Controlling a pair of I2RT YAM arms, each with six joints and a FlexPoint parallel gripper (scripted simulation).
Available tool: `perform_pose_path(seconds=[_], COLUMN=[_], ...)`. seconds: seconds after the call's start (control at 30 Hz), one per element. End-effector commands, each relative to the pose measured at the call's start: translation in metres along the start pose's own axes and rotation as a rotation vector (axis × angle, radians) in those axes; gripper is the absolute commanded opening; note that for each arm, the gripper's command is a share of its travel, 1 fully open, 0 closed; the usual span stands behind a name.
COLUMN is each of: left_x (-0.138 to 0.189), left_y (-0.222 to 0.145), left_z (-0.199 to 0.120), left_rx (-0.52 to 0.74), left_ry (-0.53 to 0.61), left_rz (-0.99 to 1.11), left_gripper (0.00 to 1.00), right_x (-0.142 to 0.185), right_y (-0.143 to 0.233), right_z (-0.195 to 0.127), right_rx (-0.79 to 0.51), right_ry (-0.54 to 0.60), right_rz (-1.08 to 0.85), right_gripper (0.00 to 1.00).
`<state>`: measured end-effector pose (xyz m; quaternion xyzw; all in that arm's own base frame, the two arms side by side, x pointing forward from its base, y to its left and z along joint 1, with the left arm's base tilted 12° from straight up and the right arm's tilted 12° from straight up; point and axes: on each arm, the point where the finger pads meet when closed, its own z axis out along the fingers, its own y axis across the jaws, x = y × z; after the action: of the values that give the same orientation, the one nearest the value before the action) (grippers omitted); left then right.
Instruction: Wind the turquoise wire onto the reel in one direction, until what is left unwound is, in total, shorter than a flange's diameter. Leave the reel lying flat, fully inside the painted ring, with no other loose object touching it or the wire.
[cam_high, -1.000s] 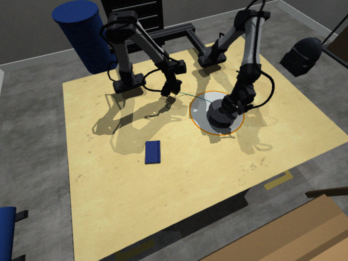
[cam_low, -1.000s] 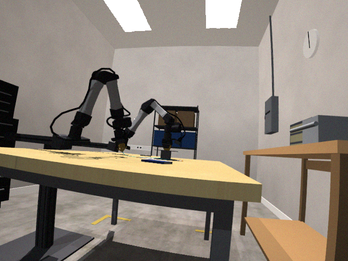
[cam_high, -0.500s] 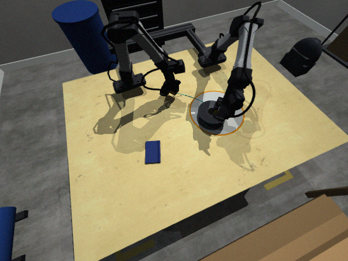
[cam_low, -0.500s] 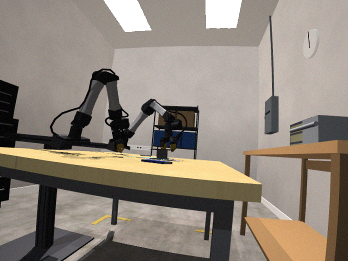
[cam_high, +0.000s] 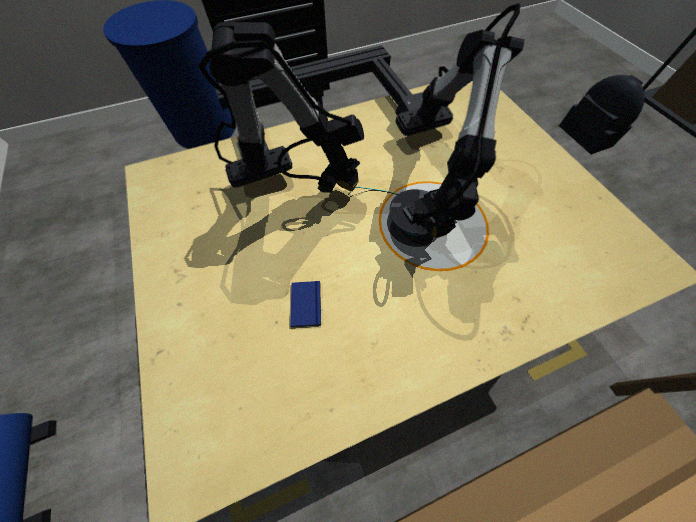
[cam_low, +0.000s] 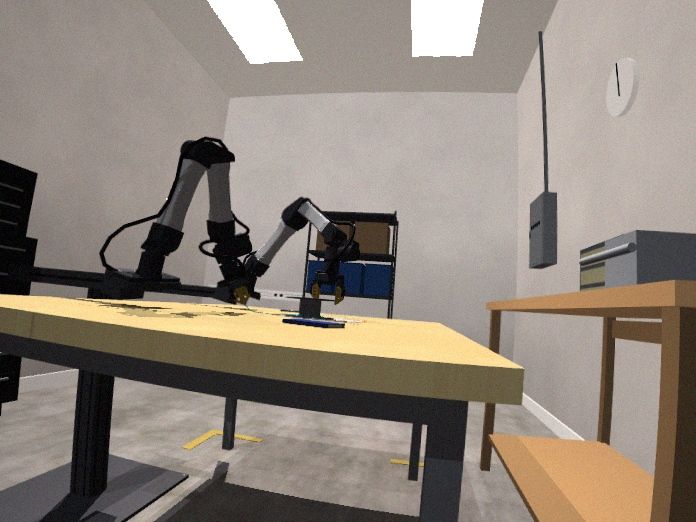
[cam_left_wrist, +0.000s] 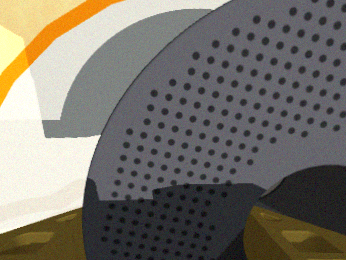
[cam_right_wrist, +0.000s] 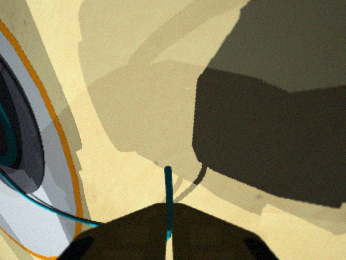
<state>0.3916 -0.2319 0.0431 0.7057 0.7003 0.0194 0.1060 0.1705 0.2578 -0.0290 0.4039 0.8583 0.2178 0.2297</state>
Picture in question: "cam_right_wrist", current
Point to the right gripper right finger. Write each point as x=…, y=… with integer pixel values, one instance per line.
x=197, y=235

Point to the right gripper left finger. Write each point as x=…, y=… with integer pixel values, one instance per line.
x=140, y=235

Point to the turquoise wire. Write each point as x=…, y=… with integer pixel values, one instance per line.
x=11, y=155

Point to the orange painted ring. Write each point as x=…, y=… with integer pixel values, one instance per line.
x=32, y=71

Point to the grey perforated disc with centre hole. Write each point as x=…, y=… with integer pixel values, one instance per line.
x=27, y=172

